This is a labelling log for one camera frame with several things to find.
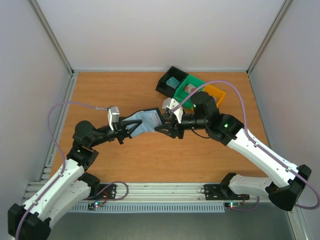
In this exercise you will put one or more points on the white slotted cable duct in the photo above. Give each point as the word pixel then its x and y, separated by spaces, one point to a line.
pixel 137 208

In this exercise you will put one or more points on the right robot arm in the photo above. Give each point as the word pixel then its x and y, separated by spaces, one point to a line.
pixel 284 182

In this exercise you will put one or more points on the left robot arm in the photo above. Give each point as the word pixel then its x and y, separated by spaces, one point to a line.
pixel 35 218

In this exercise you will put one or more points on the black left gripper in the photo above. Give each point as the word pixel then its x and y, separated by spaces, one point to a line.
pixel 120 129

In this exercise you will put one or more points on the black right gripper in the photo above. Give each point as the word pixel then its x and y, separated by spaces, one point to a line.
pixel 176 125

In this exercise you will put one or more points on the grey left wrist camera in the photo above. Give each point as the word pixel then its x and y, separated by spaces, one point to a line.
pixel 113 116

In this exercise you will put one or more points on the teal card stack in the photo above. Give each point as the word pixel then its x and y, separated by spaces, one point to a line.
pixel 172 82

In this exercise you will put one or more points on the green plastic bin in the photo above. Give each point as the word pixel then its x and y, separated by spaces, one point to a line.
pixel 180 94

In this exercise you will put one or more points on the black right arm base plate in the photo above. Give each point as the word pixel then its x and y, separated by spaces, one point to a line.
pixel 214 192

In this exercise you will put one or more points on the yellow plastic bin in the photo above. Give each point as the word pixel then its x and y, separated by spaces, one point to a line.
pixel 216 93

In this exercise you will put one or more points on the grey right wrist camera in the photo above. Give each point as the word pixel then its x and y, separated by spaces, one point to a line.
pixel 174 108

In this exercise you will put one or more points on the aluminium front rail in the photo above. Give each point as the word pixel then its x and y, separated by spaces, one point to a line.
pixel 167 192

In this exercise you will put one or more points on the red patterned card stack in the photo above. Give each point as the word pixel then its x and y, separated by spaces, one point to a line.
pixel 189 88

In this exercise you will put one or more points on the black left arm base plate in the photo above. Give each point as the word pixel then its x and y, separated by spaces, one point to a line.
pixel 104 192

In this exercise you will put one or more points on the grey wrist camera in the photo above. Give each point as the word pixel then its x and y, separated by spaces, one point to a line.
pixel 113 116
pixel 174 108

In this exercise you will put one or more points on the black plastic bin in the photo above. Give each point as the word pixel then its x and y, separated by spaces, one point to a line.
pixel 161 86

